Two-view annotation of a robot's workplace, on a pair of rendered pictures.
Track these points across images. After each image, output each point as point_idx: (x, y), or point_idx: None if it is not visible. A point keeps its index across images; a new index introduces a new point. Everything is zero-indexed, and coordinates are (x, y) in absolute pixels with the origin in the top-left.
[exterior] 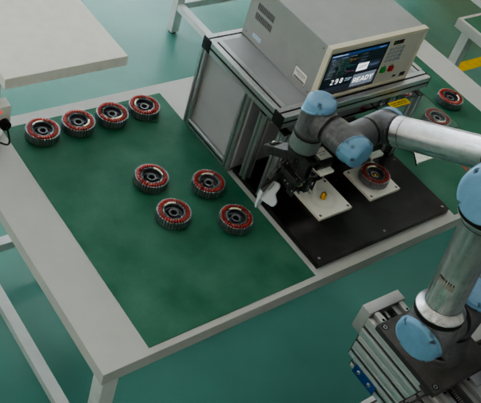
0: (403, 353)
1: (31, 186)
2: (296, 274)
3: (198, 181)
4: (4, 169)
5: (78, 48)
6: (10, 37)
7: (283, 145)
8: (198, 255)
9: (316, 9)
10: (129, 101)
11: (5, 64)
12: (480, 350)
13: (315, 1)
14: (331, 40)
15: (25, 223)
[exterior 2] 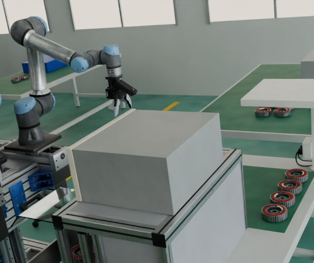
0: (47, 133)
1: (266, 165)
2: None
3: None
4: (286, 164)
5: (262, 92)
6: (290, 83)
7: (127, 86)
8: None
9: (160, 118)
10: (285, 206)
11: (273, 80)
12: (10, 146)
13: (167, 121)
14: (136, 111)
15: (248, 157)
